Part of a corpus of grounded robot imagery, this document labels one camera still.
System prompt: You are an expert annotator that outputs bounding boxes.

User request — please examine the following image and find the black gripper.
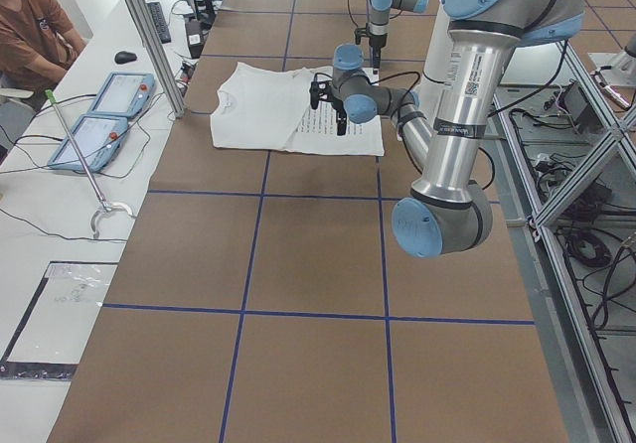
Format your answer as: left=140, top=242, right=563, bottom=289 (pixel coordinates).
left=370, top=46, right=383, bottom=74
left=328, top=91, right=348, bottom=136

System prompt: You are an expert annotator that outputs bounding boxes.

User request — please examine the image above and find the white long-sleeve printed shirt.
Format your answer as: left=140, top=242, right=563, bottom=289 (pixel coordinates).
left=210, top=63, right=385, bottom=156

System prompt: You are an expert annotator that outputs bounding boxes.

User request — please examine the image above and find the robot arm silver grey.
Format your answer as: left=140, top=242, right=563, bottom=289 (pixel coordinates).
left=311, top=0, right=584, bottom=258
left=362, top=0, right=429, bottom=74

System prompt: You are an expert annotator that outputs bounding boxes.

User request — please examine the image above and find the white central mounting column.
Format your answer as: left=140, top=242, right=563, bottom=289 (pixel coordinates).
left=420, top=8, right=452, bottom=87

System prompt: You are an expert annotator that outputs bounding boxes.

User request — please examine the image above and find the black power adapter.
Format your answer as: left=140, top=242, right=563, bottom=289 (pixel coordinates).
left=185, top=19, right=205, bottom=59

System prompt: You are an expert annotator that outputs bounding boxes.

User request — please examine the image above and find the black keyboard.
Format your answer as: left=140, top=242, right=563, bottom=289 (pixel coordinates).
left=146, top=1, right=171, bottom=44

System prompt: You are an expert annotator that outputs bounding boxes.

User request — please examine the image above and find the upper blue teach pendant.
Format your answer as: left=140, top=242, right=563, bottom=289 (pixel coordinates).
left=88, top=72, right=156, bottom=119

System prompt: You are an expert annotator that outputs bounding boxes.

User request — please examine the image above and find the blue teach pendant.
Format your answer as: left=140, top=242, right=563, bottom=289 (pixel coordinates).
left=88, top=72, right=156, bottom=119
left=48, top=114, right=128, bottom=172

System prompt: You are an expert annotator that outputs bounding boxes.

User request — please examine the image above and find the black computer mouse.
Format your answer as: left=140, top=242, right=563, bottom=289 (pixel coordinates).
left=113, top=51, right=137, bottom=65

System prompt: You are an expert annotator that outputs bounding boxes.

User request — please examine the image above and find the lower blue teach pendant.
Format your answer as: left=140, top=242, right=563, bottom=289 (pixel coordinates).
left=48, top=114, right=128, bottom=172

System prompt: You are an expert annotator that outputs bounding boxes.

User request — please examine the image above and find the metal reacher grabber stick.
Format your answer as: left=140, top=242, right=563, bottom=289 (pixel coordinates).
left=45, top=89, right=136, bottom=240

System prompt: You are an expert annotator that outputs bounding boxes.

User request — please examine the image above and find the person in brown shirt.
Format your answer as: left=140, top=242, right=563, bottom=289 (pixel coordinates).
left=1, top=0, right=85, bottom=110

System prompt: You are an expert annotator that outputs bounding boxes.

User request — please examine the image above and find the clear plastic bag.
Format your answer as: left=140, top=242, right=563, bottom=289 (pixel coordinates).
left=1, top=261, right=117, bottom=381

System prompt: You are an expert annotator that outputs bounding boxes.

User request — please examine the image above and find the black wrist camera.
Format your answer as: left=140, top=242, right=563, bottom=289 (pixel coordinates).
left=354, top=27, right=369, bottom=45
left=309, top=79, right=333, bottom=110

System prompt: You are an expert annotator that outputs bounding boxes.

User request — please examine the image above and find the aluminium frame post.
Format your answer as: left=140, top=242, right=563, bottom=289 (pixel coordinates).
left=124, top=0, right=185, bottom=119

